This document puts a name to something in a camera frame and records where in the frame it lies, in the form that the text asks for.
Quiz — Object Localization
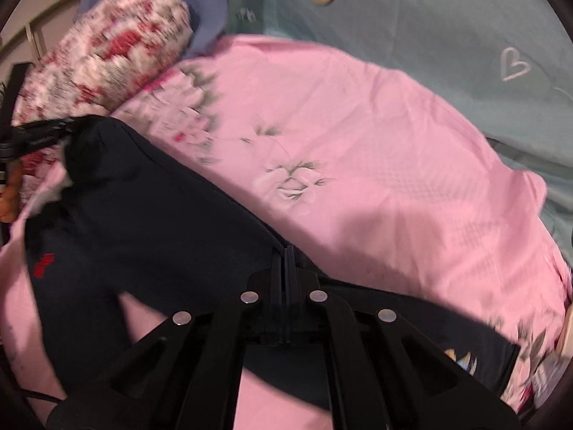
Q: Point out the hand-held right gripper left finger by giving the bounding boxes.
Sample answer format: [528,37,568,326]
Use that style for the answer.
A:
[102,246,288,430]

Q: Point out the pink floral bedsheet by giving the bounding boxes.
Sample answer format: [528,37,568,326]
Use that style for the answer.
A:
[0,33,573,430]

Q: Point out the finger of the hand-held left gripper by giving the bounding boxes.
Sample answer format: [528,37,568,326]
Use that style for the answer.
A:
[11,118,79,148]

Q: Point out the black cable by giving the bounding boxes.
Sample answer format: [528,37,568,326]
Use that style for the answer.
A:
[15,385,66,404]

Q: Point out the red white floral pillow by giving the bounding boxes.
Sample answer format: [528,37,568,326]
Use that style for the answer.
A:
[11,0,194,189]

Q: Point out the light teal printed blanket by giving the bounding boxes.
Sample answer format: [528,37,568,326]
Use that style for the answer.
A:
[210,0,573,274]

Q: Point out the person's left hand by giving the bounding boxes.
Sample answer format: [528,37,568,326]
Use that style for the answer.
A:
[0,161,21,223]

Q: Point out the dark navy pants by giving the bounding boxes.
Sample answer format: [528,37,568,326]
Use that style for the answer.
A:
[23,115,523,414]

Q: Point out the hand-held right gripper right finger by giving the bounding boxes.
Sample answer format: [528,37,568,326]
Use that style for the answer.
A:
[286,246,503,430]

